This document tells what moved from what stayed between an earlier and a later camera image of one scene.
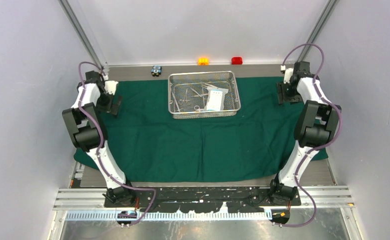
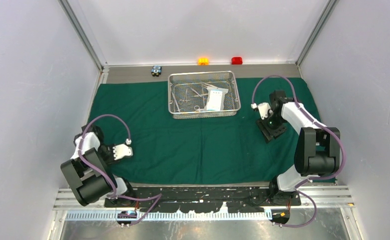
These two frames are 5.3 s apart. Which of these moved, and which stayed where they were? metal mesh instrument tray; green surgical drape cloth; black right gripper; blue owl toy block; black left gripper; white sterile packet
Moved: black left gripper; black right gripper
Stayed: green surgical drape cloth; white sterile packet; metal mesh instrument tray; blue owl toy block
